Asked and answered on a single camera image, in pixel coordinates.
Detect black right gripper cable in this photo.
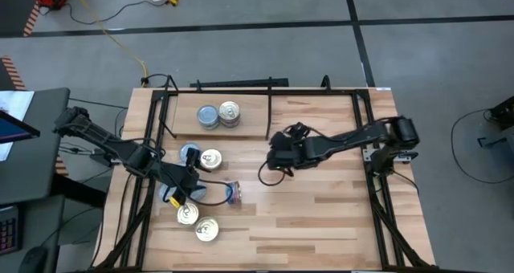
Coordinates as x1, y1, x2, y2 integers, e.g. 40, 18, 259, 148
257, 159, 296, 187

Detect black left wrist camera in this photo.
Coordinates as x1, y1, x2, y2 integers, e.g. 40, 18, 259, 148
186, 147, 202, 170

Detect dark grey desk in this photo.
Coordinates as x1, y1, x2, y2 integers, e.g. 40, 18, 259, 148
0, 87, 72, 273

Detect white paper sheet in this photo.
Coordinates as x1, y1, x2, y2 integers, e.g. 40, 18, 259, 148
0, 89, 36, 162

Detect black computer mouse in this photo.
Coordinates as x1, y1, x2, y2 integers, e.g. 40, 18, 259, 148
18, 244, 50, 273

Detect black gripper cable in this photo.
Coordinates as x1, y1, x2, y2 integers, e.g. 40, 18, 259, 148
257, 159, 296, 187
158, 160, 236, 208

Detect black keyboard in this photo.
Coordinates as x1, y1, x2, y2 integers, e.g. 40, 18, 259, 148
0, 205, 22, 257

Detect black floor equipment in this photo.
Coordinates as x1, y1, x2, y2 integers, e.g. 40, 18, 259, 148
476, 95, 514, 150

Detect wooden shelf board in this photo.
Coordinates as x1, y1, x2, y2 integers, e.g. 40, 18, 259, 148
171, 93, 270, 140

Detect black orange striped mat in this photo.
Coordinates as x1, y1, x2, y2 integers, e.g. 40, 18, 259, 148
0, 55, 28, 92
0, 0, 42, 38

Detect black metal shelf frame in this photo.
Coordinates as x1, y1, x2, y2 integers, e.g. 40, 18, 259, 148
150, 75, 290, 142

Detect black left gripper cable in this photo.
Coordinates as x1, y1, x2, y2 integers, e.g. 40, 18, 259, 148
158, 160, 236, 208

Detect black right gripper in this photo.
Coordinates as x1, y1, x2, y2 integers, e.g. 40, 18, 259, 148
266, 132, 323, 172

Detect laptop with blue screen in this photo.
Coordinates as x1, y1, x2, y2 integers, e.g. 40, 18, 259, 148
0, 109, 41, 145

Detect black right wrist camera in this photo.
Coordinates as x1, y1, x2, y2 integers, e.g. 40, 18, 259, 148
289, 121, 311, 141

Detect black metal rig frame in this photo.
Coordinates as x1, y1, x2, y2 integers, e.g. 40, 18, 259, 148
90, 86, 439, 273

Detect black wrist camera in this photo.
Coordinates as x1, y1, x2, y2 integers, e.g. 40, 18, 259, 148
186, 147, 202, 170
289, 121, 311, 141

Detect black looped floor cable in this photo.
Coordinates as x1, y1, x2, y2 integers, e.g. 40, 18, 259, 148
449, 107, 514, 185

